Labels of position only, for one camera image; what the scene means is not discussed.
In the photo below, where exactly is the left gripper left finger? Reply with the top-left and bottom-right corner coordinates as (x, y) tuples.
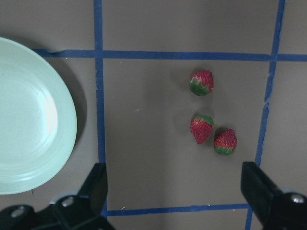
(0, 163), (113, 230)

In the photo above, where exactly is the red strawberry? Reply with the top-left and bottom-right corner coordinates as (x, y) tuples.
(189, 70), (214, 96)
(189, 115), (214, 145)
(213, 129), (237, 156)

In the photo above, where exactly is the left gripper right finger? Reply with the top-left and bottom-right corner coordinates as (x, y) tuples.
(240, 161), (307, 230)

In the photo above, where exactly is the pale green plate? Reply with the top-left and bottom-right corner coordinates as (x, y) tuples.
(0, 38), (77, 195)

